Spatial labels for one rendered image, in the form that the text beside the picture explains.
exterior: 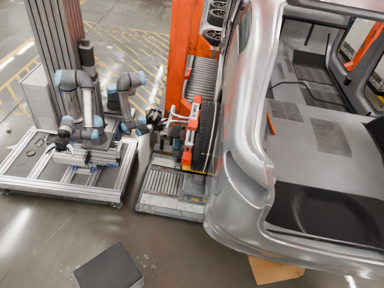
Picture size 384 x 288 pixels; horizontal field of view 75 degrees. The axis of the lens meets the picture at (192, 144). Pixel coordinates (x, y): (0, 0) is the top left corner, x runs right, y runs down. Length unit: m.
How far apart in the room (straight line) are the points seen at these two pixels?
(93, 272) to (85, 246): 0.51
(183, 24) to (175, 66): 0.38
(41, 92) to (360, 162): 2.67
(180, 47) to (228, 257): 2.00
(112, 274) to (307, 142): 1.89
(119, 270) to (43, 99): 1.46
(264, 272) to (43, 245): 2.04
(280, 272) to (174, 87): 2.05
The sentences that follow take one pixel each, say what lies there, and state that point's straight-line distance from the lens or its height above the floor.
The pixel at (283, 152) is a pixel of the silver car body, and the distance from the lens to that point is 2.24.
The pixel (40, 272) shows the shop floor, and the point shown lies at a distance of 2.68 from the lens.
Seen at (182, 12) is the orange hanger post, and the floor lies 1.74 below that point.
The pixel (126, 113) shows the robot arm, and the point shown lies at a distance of 2.20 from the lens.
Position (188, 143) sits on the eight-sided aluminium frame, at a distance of 2.05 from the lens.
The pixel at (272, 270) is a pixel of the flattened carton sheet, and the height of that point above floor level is 0.01.
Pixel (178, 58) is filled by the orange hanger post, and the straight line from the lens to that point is 2.42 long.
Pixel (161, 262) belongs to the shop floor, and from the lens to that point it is 2.55.
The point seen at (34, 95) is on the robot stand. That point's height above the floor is 1.13.
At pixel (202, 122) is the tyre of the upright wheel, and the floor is 1.14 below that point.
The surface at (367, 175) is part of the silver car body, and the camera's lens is 2.56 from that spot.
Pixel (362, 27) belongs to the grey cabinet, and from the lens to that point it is 7.72.
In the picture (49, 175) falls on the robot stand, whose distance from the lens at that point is 2.95.
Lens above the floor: 2.39
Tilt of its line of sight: 44 degrees down
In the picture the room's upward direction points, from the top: 11 degrees clockwise
